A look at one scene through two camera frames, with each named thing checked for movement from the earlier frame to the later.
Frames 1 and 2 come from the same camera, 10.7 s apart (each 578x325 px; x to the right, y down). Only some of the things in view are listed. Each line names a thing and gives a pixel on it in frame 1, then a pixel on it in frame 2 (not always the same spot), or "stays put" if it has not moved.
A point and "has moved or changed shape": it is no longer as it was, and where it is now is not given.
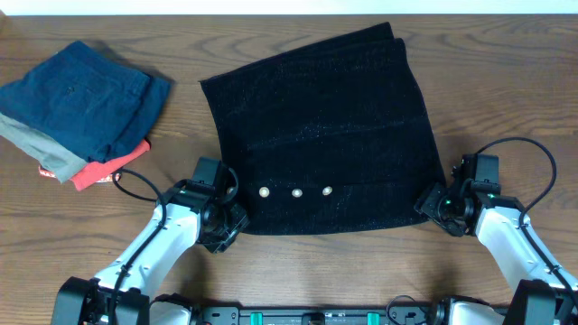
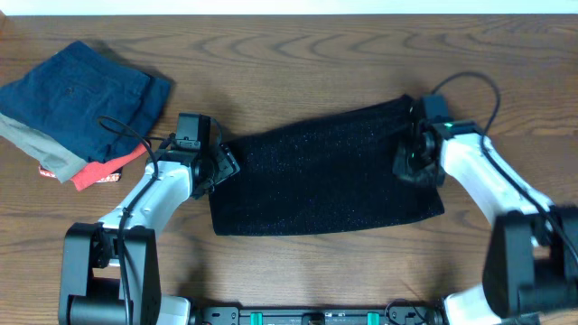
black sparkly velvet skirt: [327, 134] has moved or changed shape
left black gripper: [241, 218] to [228, 165]
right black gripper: [428, 202] to [400, 169]
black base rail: [318, 316] stays put
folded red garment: [96, 172] stays put
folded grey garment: [50, 154] stays put
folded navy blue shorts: [91, 101] stays put
